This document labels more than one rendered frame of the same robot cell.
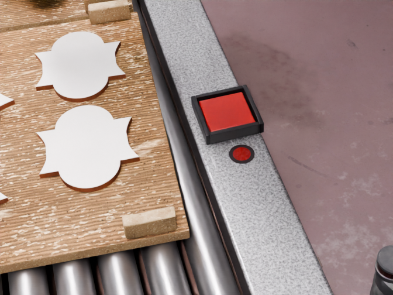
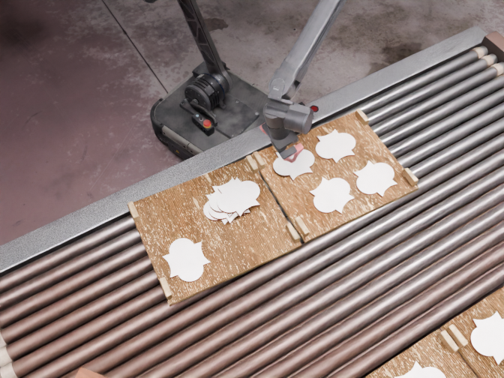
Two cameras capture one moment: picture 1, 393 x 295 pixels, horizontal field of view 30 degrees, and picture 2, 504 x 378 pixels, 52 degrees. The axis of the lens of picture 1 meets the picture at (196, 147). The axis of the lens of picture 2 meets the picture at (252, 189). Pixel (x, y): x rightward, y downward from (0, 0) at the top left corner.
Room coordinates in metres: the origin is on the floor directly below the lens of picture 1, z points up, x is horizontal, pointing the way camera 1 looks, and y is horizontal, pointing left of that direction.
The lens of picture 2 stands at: (1.21, 1.01, 2.29)
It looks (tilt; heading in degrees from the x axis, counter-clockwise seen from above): 58 degrees down; 250
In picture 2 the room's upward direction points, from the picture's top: 1 degrees clockwise
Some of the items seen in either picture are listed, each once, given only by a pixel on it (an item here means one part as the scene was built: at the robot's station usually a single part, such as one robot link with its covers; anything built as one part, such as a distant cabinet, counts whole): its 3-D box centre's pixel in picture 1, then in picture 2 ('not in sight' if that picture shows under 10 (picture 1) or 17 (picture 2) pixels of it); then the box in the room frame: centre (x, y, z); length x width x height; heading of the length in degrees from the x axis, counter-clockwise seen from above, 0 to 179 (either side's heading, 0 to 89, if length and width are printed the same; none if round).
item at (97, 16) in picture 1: (109, 11); (259, 160); (0.87, 0.11, 0.95); 0.06 x 0.02 x 0.03; 99
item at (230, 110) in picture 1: (227, 115); not in sight; (0.67, -0.04, 0.92); 0.06 x 0.06 x 0.01; 12
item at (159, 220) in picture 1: (150, 222); (361, 117); (0.49, 0.06, 0.95); 0.06 x 0.02 x 0.03; 99
